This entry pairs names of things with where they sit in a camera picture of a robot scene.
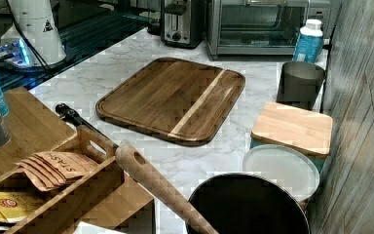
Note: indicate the teal box wooden lid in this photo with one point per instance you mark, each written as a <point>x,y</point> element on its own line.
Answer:
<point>305,131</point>

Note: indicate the silver toaster oven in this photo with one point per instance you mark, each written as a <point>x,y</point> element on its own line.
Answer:
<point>259,27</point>

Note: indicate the wooden spoon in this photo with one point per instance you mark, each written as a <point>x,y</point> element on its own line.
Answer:
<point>142,171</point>

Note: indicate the round container white lid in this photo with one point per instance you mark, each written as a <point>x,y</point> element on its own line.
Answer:
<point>285,167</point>

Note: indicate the blue bottle white cap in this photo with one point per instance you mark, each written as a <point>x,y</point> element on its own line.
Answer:
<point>309,41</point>

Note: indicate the black silver toaster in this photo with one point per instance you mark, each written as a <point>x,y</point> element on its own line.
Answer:
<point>183,22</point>

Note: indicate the wooden cutting board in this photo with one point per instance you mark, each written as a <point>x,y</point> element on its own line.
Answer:
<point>174,99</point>

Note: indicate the black pot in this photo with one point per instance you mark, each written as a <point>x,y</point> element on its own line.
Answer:
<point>248,204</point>

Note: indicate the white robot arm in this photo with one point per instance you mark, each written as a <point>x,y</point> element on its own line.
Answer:
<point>35,33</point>

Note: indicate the dark grey cup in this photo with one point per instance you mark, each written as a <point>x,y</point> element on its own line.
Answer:
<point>299,84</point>

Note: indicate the brown tea packets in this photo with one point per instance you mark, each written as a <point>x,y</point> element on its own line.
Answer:
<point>49,170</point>

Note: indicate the yellow packets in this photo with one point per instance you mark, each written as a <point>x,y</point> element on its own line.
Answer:
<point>15,206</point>

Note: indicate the black handled utensil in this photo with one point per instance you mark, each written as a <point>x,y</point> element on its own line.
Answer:
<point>69,115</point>

